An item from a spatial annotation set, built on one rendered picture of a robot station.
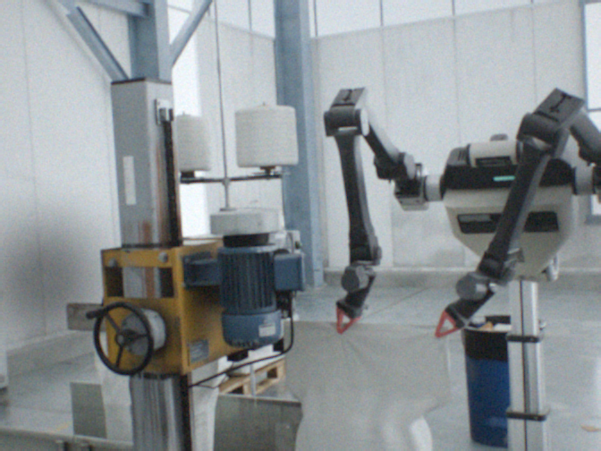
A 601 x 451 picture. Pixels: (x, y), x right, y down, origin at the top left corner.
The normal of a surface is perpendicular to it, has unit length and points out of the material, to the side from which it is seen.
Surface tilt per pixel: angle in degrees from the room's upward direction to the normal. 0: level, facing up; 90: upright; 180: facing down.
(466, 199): 40
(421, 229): 90
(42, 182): 90
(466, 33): 90
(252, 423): 90
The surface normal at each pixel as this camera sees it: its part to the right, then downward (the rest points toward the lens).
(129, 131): -0.45, 0.07
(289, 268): -0.04, 0.05
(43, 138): 0.89, -0.03
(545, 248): -0.31, 0.70
